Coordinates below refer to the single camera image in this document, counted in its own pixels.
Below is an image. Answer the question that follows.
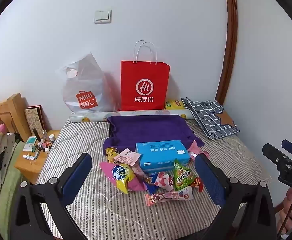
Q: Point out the black cable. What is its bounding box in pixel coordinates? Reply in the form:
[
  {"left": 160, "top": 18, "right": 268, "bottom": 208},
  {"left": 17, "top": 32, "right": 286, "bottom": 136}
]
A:
[{"left": 280, "top": 192, "right": 292, "bottom": 240}]

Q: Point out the blue cookie packet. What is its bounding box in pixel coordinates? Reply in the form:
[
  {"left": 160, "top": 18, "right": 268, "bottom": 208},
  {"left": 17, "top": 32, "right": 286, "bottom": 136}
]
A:
[{"left": 143, "top": 172, "right": 159, "bottom": 195}]

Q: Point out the wooden headboard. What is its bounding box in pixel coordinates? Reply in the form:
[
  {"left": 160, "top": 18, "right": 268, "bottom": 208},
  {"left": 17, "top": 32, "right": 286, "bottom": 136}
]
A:
[{"left": 0, "top": 93, "right": 32, "bottom": 143}]

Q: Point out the light pink snack packet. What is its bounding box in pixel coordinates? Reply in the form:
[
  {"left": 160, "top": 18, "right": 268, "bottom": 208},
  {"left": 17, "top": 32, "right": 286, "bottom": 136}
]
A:
[{"left": 113, "top": 149, "right": 141, "bottom": 167}]

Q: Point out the grey plaid cloth bag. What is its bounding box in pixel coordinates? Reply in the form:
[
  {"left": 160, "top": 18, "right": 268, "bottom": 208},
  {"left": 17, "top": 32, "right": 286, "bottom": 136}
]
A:
[{"left": 181, "top": 97, "right": 240, "bottom": 140}]

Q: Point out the long pink strawberry packet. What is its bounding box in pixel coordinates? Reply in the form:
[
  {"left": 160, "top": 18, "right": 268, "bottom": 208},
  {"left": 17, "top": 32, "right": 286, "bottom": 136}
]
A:
[{"left": 144, "top": 186, "right": 194, "bottom": 207}]

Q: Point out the small red snack packet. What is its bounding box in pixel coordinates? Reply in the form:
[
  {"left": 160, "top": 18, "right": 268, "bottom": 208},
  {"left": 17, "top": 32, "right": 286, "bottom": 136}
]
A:
[{"left": 192, "top": 177, "right": 204, "bottom": 193}]

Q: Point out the wooden nightstand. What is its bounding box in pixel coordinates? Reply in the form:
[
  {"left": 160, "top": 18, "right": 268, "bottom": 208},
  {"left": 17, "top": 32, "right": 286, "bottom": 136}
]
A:
[{"left": 14, "top": 129, "right": 61, "bottom": 184}]

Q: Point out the green and white box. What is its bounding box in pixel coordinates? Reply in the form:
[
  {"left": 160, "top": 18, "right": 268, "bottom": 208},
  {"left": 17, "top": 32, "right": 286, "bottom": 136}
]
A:
[{"left": 23, "top": 136, "right": 37, "bottom": 152}]

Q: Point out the white plastic shopping bag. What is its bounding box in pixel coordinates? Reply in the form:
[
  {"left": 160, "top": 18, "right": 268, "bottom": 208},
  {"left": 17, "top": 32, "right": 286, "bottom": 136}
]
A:
[{"left": 59, "top": 52, "right": 117, "bottom": 114}]

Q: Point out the red paper bag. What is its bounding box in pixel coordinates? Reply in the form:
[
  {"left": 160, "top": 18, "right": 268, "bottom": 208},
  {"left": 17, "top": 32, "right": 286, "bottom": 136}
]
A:
[{"left": 120, "top": 40, "right": 171, "bottom": 112}]

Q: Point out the patterned hardcover book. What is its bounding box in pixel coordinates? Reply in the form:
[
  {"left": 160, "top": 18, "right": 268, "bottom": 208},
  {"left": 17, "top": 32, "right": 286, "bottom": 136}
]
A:
[{"left": 24, "top": 105, "right": 46, "bottom": 140}]

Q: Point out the green triangular snack packet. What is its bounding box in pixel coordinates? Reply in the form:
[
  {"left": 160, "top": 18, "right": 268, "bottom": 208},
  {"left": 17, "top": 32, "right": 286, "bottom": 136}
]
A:
[{"left": 173, "top": 159, "right": 196, "bottom": 192}]

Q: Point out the pink and yellow chip bag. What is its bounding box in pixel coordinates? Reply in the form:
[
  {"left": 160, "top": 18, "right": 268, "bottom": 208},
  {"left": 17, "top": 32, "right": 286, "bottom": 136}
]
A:
[{"left": 99, "top": 162, "right": 145, "bottom": 194}]

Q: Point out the blue tissue pack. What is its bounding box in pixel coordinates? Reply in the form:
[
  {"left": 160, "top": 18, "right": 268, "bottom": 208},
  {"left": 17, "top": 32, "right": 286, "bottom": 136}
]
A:
[{"left": 135, "top": 139, "right": 191, "bottom": 173}]

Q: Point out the rolled fruit-print wrapping paper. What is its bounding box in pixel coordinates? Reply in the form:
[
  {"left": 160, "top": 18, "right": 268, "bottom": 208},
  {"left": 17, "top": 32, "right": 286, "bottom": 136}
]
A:
[{"left": 69, "top": 109, "right": 194, "bottom": 123}]

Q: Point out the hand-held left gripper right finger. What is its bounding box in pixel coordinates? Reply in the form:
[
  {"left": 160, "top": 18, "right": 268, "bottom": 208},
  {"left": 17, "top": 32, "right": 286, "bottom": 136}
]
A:
[{"left": 195, "top": 154, "right": 278, "bottom": 240}]

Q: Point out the yellow cookie packet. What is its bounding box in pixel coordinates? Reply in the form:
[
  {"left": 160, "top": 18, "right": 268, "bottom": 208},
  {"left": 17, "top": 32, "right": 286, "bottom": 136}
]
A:
[{"left": 105, "top": 147, "right": 120, "bottom": 164}]

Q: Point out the pink and silver snack packet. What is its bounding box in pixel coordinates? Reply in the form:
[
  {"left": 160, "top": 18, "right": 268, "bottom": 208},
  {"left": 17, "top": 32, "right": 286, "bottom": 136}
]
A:
[{"left": 188, "top": 140, "right": 210, "bottom": 162}]

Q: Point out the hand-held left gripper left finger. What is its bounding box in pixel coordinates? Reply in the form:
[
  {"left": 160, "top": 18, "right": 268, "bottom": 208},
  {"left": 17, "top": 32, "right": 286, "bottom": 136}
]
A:
[{"left": 11, "top": 152, "right": 94, "bottom": 240}]

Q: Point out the brown wooden door frame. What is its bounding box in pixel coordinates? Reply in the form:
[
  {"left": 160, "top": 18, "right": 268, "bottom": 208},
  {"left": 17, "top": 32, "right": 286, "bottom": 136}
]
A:
[{"left": 215, "top": 0, "right": 238, "bottom": 104}]

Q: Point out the person's right hand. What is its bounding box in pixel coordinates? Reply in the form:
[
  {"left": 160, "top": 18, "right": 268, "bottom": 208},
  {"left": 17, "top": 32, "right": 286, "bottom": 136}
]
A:
[{"left": 277, "top": 188, "right": 292, "bottom": 233}]

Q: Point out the yellow snack bag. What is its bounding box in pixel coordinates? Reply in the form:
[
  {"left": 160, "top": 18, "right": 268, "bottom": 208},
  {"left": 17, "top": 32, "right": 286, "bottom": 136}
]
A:
[{"left": 165, "top": 99, "right": 185, "bottom": 110}]

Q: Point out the white light switch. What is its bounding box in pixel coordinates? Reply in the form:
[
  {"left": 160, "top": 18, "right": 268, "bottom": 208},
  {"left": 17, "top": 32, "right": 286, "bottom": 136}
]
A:
[{"left": 94, "top": 9, "right": 112, "bottom": 25}]

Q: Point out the red and white snack packet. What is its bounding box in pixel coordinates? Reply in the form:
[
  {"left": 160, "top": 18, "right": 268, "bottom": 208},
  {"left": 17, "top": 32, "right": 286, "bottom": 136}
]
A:
[{"left": 153, "top": 171, "right": 175, "bottom": 188}]

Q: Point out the purple towel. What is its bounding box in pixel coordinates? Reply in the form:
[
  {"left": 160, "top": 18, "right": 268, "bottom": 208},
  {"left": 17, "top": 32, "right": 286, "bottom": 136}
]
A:
[{"left": 103, "top": 114, "right": 205, "bottom": 155}]

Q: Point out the green blanket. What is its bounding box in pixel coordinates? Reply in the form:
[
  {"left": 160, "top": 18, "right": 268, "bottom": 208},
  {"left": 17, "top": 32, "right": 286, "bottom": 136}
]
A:
[{"left": 0, "top": 142, "right": 26, "bottom": 235}]

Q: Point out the striped bed mattress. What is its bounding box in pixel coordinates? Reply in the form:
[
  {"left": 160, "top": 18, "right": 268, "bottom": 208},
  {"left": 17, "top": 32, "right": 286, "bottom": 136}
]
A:
[{"left": 36, "top": 116, "right": 271, "bottom": 240}]

